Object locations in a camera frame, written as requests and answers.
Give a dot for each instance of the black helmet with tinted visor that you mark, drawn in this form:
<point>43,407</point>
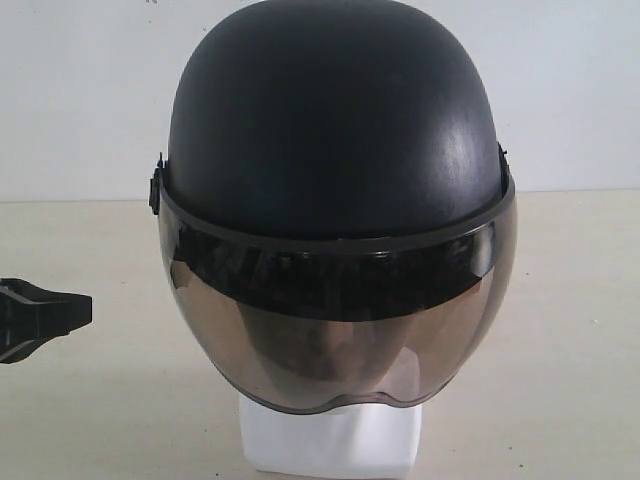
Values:
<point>337,217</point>

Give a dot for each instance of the white mannequin head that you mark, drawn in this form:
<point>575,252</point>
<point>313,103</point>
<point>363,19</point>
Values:
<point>359,434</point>

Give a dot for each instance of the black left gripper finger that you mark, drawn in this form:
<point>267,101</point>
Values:
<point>29,312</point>
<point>16,348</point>

